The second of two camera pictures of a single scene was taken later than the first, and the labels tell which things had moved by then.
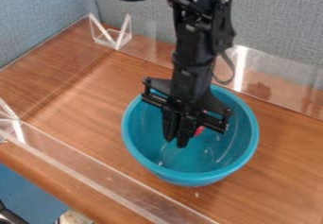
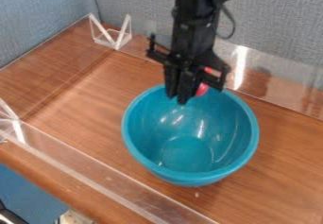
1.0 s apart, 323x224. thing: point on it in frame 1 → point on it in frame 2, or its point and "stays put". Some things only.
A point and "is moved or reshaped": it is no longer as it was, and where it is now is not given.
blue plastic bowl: x=211 y=157 stays put
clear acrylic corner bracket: x=108 y=37 stays put
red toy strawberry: x=199 y=129 is moved or reshaped
